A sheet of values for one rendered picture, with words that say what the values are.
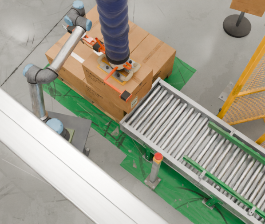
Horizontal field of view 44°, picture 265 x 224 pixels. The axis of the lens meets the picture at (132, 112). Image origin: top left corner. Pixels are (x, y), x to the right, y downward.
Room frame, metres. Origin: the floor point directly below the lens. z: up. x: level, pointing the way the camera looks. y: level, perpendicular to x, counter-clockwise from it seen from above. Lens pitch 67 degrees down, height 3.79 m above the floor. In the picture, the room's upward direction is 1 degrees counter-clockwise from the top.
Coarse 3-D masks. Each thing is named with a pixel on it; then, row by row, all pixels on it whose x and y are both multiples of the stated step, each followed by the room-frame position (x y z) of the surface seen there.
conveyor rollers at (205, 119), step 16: (160, 96) 1.58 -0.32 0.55; (160, 112) 1.39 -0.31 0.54; (192, 112) 1.39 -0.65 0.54; (144, 128) 1.21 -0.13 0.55; (176, 128) 1.20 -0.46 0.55; (208, 128) 1.19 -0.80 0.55; (176, 144) 1.02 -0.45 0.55; (208, 144) 1.02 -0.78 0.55; (208, 160) 0.85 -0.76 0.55; (240, 160) 0.84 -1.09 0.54; (256, 160) 0.84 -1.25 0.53; (240, 176) 0.68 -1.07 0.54; (256, 176) 0.68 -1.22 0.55; (256, 192) 0.52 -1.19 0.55
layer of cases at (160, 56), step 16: (96, 16) 2.71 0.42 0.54; (96, 32) 2.46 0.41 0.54; (128, 32) 2.45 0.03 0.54; (144, 32) 2.45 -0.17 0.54; (80, 48) 2.24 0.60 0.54; (144, 48) 2.22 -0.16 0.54; (160, 48) 2.21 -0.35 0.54; (64, 64) 2.02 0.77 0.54; (80, 64) 2.02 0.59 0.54; (160, 64) 1.99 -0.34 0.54; (80, 80) 1.82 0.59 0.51; (96, 96) 1.68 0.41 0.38; (112, 112) 1.54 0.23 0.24
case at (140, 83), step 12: (84, 60) 1.78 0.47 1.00; (96, 60) 1.77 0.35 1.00; (84, 72) 1.74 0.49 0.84; (96, 72) 1.63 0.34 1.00; (144, 72) 1.62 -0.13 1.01; (96, 84) 1.63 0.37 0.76; (120, 84) 1.49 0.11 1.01; (132, 84) 1.49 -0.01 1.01; (144, 84) 1.55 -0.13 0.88; (108, 96) 1.53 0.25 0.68; (132, 96) 1.41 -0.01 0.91; (132, 108) 1.40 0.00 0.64
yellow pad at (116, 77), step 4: (108, 64) 1.71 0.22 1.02; (100, 68) 1.67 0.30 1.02; (104, 68) 1.66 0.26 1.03; (108, 68) 1.66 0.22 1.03; (104, 72) 1.63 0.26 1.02; (108, 72) 1.62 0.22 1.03; (120, 72) 1.62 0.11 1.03; (112, 76) 1.57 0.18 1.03; (116, 76) 1.57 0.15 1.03; (120, 76) 1.57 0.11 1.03; (124, 76) 1.57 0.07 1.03; (116, 80) 1.53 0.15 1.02; (120, 80) 1.52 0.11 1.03
